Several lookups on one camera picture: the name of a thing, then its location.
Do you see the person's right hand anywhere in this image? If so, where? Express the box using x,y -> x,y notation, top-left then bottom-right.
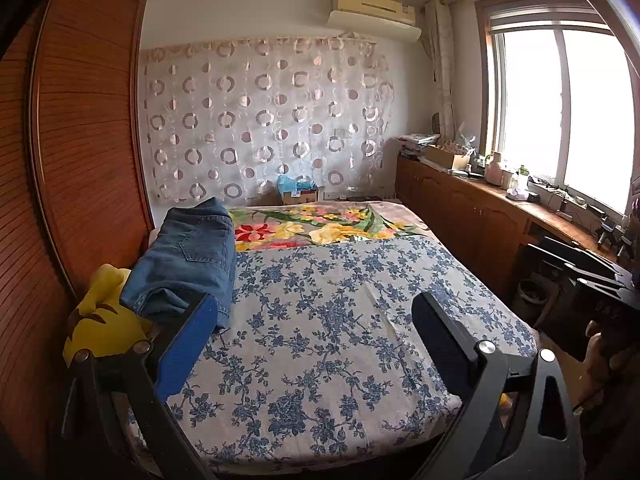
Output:
584,319 -> 619,380

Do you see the dark waste bin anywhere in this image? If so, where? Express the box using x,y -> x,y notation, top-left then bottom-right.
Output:
517,280 -> 552,319

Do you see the colourful flower blanket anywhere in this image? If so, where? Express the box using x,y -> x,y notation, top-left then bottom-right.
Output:
227,200 -> 432,254

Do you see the small cardboard box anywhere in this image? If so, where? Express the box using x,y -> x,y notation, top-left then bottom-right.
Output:
281,190 -> 320,207

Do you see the circle patterned wall curtain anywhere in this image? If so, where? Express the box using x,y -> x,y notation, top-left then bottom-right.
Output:
140,35 -> 394,207

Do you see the blue floral bedsheet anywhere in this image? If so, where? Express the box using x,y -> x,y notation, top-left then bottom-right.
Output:
127,235 -> 540,467

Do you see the open cardboard box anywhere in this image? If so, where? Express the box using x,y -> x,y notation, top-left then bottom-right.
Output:
424,144 -> 473,172

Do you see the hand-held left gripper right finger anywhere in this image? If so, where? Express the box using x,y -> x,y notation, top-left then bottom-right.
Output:
410,291 -> 586,480

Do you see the stack of papers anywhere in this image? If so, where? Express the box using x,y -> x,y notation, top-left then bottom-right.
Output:
398,132 -> 442,157

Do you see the white window drape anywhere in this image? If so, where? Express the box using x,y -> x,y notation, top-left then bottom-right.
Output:
424,0 -> 459,142

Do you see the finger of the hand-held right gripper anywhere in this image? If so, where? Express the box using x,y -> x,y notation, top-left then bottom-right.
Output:
542,236 -> 632,277
529,245 -> 626,293

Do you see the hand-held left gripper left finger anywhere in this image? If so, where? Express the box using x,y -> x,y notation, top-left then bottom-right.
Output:
60,292 -> 218,480

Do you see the yellow plush toy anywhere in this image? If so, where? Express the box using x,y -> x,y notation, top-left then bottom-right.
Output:
62,264 -> 152,361

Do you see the wooden slatted wardrobe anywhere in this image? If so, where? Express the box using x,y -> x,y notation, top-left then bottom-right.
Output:
0,0 -> 156,461

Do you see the large window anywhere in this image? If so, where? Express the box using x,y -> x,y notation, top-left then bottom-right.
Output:
475,0 -> 640,221

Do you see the wall air conditioner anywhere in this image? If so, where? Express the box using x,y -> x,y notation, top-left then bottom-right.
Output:
327,0 -> 423,43

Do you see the long wooden cabinet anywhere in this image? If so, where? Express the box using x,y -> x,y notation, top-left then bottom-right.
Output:
396,152 -> 637,307

